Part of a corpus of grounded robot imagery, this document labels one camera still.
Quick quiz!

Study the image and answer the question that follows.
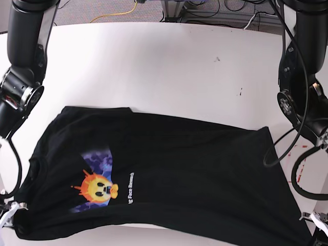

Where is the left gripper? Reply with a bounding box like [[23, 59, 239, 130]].
[[299, 212, 328, 233]]

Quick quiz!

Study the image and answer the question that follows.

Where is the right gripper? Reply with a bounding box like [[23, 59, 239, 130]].
[[1, 201, 28, 228]]

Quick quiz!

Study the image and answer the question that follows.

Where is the black t-shirt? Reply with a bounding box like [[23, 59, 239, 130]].
[[13, 107, 312, 245]]

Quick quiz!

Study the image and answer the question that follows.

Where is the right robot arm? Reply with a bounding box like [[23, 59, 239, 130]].
[[1, 0, 60, 227]]

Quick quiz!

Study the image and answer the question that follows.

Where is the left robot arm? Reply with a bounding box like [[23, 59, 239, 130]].
[[263, 1, 327, 201]]

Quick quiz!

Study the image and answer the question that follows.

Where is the red tape rectangle marking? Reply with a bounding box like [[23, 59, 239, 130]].
[[286, 144, 309, 184]]

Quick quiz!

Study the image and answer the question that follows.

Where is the white cable on floor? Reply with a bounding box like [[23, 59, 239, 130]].
[[242, 14, 257, 30]]

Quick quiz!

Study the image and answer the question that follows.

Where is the yellow cable on floor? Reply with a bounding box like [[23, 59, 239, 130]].
[[90, 0, 138, 24]]

